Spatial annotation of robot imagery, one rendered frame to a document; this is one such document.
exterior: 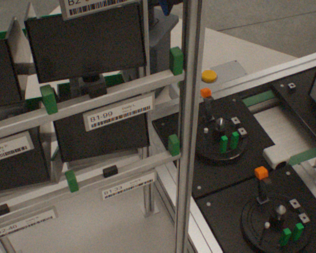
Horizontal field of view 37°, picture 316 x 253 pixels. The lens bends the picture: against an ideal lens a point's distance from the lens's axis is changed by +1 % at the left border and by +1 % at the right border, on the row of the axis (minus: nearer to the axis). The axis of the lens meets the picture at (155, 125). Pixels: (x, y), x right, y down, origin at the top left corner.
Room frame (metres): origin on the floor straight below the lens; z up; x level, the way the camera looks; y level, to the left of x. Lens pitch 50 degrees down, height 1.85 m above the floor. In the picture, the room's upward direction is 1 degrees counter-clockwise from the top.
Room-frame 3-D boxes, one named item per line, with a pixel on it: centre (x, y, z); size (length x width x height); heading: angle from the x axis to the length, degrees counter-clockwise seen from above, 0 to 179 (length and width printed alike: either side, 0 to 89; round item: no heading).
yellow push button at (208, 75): (0.91, -0.15, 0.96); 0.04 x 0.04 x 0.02
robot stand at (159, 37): (1.02, 0.03, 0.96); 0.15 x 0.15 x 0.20; 59
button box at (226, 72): (0.91, -0.15, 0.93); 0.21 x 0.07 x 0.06; 112
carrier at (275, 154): (0.68, -0.15, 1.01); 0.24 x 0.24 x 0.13; 22
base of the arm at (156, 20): (1.02, 0.03, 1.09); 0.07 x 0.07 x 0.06; 59
